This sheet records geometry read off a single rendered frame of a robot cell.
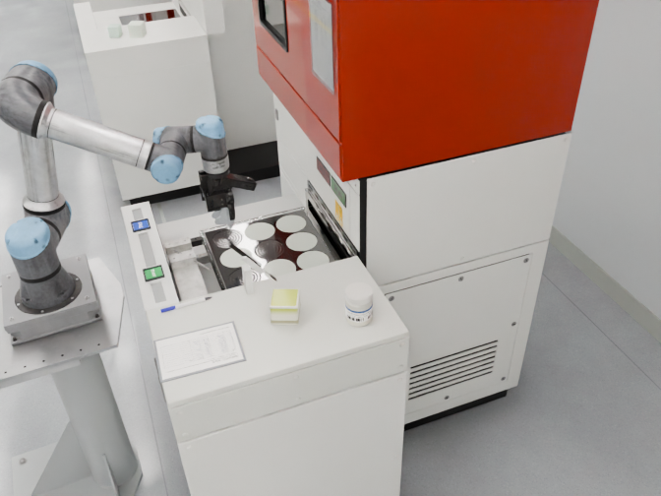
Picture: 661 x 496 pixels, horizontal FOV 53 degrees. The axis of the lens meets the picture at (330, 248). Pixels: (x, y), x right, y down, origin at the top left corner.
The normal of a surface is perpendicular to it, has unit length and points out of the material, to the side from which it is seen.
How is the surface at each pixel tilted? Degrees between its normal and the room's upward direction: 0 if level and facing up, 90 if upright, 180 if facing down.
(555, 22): 90
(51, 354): 0
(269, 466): 90
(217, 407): 90
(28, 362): 0
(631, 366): 0
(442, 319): 90
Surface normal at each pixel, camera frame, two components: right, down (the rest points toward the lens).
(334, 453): 0.36, 0.56
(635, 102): -0.93, 0.24
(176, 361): -0.03, -0.79
